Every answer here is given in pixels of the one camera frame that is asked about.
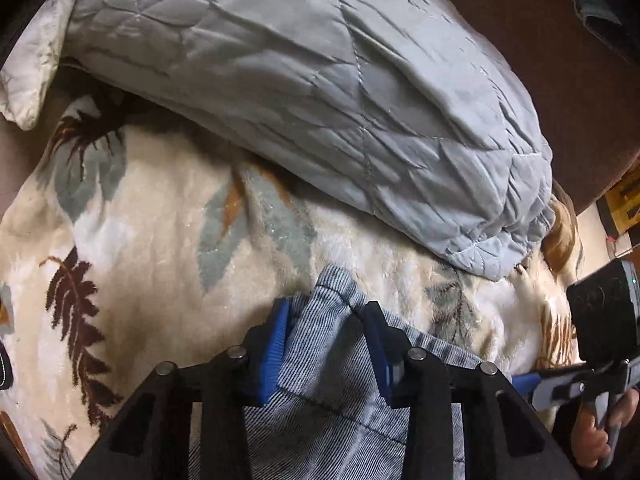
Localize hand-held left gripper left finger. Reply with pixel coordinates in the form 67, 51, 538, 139
70, 300, 292, 480

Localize yellow framed object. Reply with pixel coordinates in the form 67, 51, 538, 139
597, 162, 640, 237

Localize person's right hand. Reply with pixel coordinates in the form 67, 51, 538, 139
572, 387, 640, 467

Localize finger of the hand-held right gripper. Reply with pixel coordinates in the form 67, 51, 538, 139
512, 367, 591, 411

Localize grey quilted duvet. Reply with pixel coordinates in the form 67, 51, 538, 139
60, 0, 557, 282

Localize leaf printed blanket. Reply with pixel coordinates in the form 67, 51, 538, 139
0, 85, 591, 480

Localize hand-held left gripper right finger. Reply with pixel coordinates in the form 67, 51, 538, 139
361, 301, 581, 480

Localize grey denim pants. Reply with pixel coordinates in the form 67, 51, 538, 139
189, 265, 513, 480

